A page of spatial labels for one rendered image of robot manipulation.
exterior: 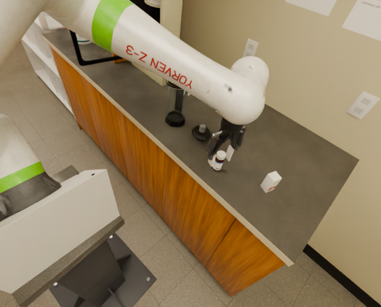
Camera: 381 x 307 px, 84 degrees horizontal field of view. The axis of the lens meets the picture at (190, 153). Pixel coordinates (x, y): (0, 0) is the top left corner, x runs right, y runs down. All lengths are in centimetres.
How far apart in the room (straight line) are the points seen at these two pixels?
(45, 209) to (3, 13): 36
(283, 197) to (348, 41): 71
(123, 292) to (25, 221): 117
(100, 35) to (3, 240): 46
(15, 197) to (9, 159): 9
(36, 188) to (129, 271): 112
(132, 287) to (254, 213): 106
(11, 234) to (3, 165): 18
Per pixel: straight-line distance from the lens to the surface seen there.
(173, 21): 124
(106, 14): 53
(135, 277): 167
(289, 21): 129
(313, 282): 200
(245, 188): 90
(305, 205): 97
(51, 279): 77
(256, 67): 60
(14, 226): 57
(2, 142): 68
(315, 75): 127
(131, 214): 183
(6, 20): 45
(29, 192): 68
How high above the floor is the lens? 164
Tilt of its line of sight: 48 degrees down
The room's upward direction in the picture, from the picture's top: 10 degrees clockwise
